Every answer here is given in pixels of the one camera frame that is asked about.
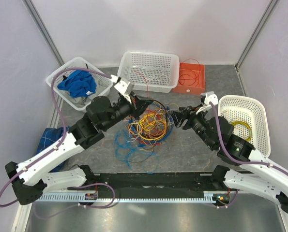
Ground orange plastic tray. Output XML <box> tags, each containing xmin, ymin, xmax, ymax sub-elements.
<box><xmin>172</xmin><ymin>62</ymin><xmax>206</xmax><ymax>95</ymax></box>

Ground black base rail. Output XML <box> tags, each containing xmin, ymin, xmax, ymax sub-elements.
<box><xmin>67</xmin><ymin>171</ymin><xmax>239</xmax><ymax>200</ymax></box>

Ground white wires in basket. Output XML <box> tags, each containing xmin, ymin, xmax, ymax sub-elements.
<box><xmin>131</xmin><ymin>64</ymin><xmax>171</xmax><ymax>86</ymax></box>

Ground blue ethernet cable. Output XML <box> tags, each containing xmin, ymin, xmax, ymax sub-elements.
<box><xmin>126</xmin><ymin>103</ymin><xmax>176</xmax><ymax>148</ymax></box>

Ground white perforated basket right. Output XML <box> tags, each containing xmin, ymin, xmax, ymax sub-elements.
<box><xmin>218</xmin><ymin>95</ymin><xmax>271</xmax><ymax>157</ymax></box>

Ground aluminium frame post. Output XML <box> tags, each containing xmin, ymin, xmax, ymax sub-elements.
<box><xmin>22</xmin><ymin>0</ymin><xmax>64</xmax><ymax>65</ymax></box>
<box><xmin>235</xmin><ymin>0</ymin><xmax>279</xmax><ymax>71</ymax></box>

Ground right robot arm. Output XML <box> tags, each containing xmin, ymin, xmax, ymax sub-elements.
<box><xmin>170</xmin><ymin>106</ymin><xmax>288</xmax><ymax>213</ymax></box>

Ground white perforated basket middle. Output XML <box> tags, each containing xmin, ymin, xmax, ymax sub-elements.
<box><xmin>118</xmin><ymin>51</ymin><xmax>180</xmax><ymax>93</ymax></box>

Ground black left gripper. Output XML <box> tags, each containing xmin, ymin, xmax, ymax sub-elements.
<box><xmin>102</xmin><ymin>91</ymin><xmax>154</xmax><ymax>131</ymax></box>

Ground aluminium frame post left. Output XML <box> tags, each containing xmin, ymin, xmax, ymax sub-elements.
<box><xmin>22</xmin><ymin>0</ymin><xmax>64</xmax><ymax>65</ymax></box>

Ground thick black cable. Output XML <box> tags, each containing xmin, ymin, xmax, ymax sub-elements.
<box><xmin>148</xmin><ymin>99</ymin><xmax>170</xmax><ymax>121</ymax></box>

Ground thick red cable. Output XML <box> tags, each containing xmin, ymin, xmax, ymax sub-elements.
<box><xmin>133</xmin><ymin>113</ymin><xmax>164</xmax><ymax>148</ymax></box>

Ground grey cloth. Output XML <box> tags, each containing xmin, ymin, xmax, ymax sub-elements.
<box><xmin>72</xmin><ymin>79</ymin><xmax>109</xmax><ymax>108</ymax></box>

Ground white perforated basket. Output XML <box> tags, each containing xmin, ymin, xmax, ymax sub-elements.
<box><xmin>46</xmin><ymin>57</ymin><xmax>113</xmax><ymax>112</ymax></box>
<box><xmin>218</xmin><ymin>95</ymin><xmax>271</xmax><ymax>157</ymax></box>
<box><xmin>118</xmin><ymin>51</ymin><xmax>180</xmax><ymax>93</ymax></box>

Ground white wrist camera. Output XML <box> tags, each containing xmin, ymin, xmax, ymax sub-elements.
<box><xmin>110</xmin><ymin>75</ymin><xmax>134</xmax><ymax>103</ymax></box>
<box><xmin>196</xmin><ymin>91</ymin><xmax>219</xmax><ymax>115</ymax></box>

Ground white perforated basket left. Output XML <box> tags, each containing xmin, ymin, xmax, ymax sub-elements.
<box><xmin>46</xmin><ymin>57</ymin><xmax>113</xmax><ymax>112</ymax></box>

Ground thin light blue wire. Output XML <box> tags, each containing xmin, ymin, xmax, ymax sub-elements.
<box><xmin>114</xmin><ymin>130</ymin><xmax>160</xmax><ymax>174</ymax></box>

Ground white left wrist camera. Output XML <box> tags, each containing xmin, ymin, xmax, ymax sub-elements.
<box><xmin>110</xmin><ymin>75</ymin><xmax>134</xmax><ymax>103</ymax></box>

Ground thick yellow cable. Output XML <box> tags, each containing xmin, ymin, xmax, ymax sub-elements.
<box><xmin>128</xmin><ymin>116</ymin><xmax>170</xmax><ymax>142</ymax></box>

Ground slotted cable duct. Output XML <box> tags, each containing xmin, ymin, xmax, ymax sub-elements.
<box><xmin>38</xmin><ymin>188</ymin><xmax>227</xmax><ymax>203</ymax></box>

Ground thin yellow wire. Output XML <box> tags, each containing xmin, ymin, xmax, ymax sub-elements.
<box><xmin>128</xmin><ymin>103</ymin><xmax>181</xmax><ymax>145</ymax></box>

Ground yellow green wire coil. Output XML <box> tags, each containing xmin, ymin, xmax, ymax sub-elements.
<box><xmin>230</xmin><ymin>120</ymin><xmax>253</xmax><ymax>144</ymax></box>

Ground blue plaid cloth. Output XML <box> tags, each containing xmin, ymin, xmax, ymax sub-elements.
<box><xmin>36</xmin><ymin>127</ymin><xmax>69</xmax><ymax>172</ymax></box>

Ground aluminium frame post right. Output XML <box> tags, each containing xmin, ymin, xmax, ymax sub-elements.
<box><xmin>235</xmin><ymin>0</ymin><xmax>279</xmax><ymax>71</ymax></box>

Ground thin white wire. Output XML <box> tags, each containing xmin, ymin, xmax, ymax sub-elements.
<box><xmin>121</xmin><ymin>116</ymin><xmax>164</xmax><ymax>145</ymax></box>

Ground thin red wire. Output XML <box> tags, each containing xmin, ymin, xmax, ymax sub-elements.
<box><xmin>131</xmin><ymin>71</ymin><xmax>159</xmax><ymax>121</ymax></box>
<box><xmin>178</xmin><ymin>58</ymin><xmax>205</xmax><ymax>88</ymax></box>

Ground thin brown wire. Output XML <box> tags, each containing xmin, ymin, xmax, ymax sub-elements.
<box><xmin>124</xmin><ymin>142</ymin><xmax>159</xmax><ymax>163</ymax></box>

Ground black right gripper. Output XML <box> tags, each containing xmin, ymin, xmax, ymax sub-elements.
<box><xmin>167</xmin><ymin>103</ymin><xmax>215</xmax><ymax>149</ymax></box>

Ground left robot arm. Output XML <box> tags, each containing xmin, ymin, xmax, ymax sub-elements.
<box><xmin>5</xmin><ymin>92</ymin><xmax>153</xmax><ymax>205</ymax></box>

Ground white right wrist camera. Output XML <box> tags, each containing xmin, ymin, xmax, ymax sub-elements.
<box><xmin>196</xmin><ymin>91</ymin><xmax>219</xmax><ymax>115</ymax></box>

